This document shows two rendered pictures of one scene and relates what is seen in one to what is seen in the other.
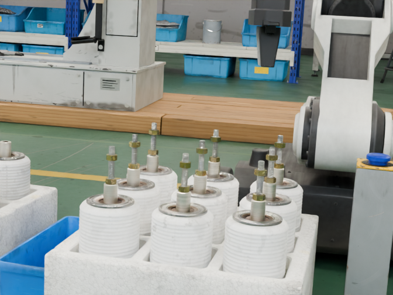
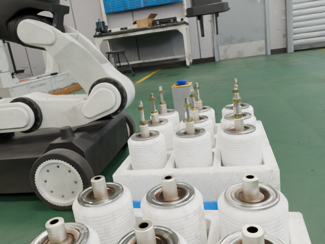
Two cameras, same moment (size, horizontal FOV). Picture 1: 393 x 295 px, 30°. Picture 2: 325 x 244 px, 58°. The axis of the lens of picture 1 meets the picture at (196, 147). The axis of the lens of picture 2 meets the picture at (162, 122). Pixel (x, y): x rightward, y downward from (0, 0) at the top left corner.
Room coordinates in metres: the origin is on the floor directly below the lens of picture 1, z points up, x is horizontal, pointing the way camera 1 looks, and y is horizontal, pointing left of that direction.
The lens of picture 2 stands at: (1.28, 0.81, 0.48)
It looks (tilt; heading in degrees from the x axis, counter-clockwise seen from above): 15 degrees down; 272
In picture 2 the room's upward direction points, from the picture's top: 8 degrees counter-clockwise
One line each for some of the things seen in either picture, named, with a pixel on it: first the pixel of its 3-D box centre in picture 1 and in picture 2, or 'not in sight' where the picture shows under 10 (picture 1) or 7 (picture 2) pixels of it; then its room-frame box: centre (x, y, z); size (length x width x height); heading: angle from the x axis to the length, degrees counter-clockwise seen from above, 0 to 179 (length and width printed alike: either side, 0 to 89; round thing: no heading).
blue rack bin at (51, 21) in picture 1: (54, 20); not in sight; (6.34, 1.27, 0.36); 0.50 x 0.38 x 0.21; 169
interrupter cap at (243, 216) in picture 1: (257, 218); (237, 106); (1.07, -0.10, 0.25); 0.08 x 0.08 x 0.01
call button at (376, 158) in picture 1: (378, 160); (181, 83); (1.22, -0.31, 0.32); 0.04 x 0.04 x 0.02
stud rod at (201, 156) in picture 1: (201, 162); (193, 102); (1.21, -0.01, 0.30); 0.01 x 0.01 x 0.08
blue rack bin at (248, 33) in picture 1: (266, 33); not in sight; (6.02, -0.52, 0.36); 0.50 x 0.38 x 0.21; 170
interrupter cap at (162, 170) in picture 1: (152, 170); (145, 135); (1.35, 0.08, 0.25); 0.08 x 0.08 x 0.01
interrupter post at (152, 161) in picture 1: (152, 164); (144, 130); (1.35, 0.08, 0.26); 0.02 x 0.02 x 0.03
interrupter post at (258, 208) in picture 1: (258, 210); not in sight; (1.07, -0.10, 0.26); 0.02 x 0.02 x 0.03
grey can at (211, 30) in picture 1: (211, 31); not in sight; (6.02, -0.08, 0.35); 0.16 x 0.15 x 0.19; 80
